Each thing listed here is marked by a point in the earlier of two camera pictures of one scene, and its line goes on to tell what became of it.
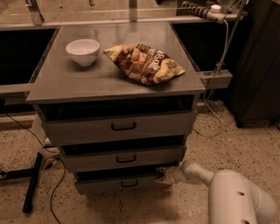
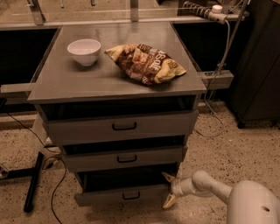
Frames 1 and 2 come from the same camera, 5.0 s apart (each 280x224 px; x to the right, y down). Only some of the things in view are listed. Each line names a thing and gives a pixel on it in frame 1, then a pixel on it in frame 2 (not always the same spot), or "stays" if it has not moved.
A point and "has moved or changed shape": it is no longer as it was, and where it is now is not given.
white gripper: [171, 175] → [176, 187]
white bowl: [83, 51] stays
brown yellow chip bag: [143, 64] stays
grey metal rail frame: [50, 14] stays
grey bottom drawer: [119, 182] has moved or changed shape
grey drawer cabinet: [119, 99] stays
